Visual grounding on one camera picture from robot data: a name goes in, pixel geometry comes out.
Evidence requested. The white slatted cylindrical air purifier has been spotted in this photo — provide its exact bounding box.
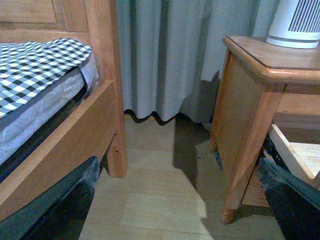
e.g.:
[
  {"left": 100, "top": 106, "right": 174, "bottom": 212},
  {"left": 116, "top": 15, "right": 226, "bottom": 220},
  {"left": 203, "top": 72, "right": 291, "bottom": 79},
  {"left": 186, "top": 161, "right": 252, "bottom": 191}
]
[{"left": 265, "top": 0, "right": 320, "bottom": 49}]

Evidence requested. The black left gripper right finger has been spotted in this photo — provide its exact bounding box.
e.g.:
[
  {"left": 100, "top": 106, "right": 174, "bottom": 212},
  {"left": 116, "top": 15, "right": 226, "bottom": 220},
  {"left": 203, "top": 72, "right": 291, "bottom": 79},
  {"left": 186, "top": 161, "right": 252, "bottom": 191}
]
[{"left": 258, "top": 157, "right": 320, "bottom": 240}]

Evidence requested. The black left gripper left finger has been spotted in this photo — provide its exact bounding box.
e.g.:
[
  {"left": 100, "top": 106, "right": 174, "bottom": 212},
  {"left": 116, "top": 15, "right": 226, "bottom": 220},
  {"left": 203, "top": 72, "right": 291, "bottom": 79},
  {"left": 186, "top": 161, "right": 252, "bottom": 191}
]
[{"left": 0, "top": 156, "right": 100, "bottom": 240}]

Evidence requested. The grey mattress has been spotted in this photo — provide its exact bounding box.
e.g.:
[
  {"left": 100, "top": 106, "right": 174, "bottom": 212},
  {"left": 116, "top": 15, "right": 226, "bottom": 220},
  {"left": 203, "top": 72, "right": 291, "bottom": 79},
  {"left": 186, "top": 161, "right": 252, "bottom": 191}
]
[{"left": 0, "top": 54, "right": 99, "bottom": 181}]

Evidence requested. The wooden nightstand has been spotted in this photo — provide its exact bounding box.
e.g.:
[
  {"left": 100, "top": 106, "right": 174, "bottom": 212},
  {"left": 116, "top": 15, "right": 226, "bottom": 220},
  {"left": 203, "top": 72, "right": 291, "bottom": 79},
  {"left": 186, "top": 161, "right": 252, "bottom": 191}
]
[{"left": 210, "top": 36, "right": 320, "bottom": 224}]

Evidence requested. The wooden bed frame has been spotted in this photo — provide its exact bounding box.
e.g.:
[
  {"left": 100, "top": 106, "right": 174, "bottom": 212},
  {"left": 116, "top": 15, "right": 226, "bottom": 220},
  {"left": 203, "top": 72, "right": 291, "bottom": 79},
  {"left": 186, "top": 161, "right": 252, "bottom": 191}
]
[{"left": 0, "top": 0, "right": 128, "bottom": 219}]

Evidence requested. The grey curtain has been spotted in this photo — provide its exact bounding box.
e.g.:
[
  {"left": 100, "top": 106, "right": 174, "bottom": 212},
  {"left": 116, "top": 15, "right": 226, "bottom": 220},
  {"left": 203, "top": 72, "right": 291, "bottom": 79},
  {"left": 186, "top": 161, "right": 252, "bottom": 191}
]
[{"left": 116, "top": 0, "right": 278, "bottom": 124}]

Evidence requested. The wooden drawer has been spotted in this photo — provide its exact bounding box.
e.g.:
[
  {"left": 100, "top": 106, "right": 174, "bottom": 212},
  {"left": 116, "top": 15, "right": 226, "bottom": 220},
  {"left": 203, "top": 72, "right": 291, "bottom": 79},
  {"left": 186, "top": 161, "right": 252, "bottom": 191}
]
[{"left": 268, "top": 124, "right": 320, "bottom": 190}]

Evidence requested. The black white checkered sheet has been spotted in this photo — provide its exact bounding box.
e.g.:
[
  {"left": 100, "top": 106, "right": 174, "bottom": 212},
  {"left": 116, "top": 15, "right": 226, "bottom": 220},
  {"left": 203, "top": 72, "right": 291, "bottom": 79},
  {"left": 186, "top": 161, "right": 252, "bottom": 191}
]
[{"left": 0, "top": 38, "right": 92, "bottom": 118}]

